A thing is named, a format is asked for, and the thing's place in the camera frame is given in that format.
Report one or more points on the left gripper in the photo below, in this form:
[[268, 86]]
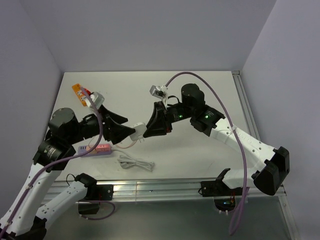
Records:
[[116, 132]]

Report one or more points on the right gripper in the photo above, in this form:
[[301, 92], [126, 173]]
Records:
[[160, 123]]

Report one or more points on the pink plug adapter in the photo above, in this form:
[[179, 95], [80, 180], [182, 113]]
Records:
[[103, 148]]

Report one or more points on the small pink charger plug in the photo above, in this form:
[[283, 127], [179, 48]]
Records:
[[91, 147]]

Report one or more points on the purple power strip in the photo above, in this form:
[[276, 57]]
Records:
[[83, 149]]

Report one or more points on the orange power strip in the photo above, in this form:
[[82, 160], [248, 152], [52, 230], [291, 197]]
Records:
[[79, 93]]

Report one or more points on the small white plug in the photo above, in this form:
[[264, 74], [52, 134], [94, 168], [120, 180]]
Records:
[[140, 129]]

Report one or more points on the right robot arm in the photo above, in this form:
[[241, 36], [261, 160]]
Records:
[[269, 165]]

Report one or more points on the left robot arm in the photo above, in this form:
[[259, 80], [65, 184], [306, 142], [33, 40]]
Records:
[[27, 218]]

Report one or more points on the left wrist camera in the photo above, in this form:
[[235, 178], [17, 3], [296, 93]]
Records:
[[95, 97]]

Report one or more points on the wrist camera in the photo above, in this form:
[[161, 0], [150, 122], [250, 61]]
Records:
[[95, 97], [160, 92]]

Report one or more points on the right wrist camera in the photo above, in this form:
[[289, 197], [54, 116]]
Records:
[[160, 92]]

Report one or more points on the aluminium front rail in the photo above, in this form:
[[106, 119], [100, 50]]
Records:
[[152, 190]]

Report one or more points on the aluminium rail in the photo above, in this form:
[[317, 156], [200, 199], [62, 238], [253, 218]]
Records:
[[253, 130], [152, 190]]

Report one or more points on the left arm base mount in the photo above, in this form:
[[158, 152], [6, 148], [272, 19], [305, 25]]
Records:
[[96, 198]]

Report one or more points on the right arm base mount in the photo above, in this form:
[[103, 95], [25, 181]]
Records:
[[223, 196]]

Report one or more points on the aluminium right rail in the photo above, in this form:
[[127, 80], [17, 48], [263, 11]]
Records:
[[253, 130]]

